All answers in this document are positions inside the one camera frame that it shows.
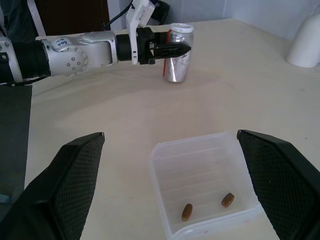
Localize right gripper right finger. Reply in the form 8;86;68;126
236;129;320;240

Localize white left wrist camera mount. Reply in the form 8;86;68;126
125;0;156;66

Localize clear plastic tray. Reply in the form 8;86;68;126
149;130;263;239

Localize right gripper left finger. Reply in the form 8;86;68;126
0;131;106;240

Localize brown oval pill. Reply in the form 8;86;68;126
181;203;194;222
220;192;236;208

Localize white ceramic vase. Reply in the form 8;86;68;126
286;12;320;68

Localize black bag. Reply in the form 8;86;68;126
146;0;171;26

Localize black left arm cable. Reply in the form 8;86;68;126
102;1;135;31

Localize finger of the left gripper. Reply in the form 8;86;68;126
149;42;192;60
152;31;171;45

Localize dark brown door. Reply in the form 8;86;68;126
34;0;111;37

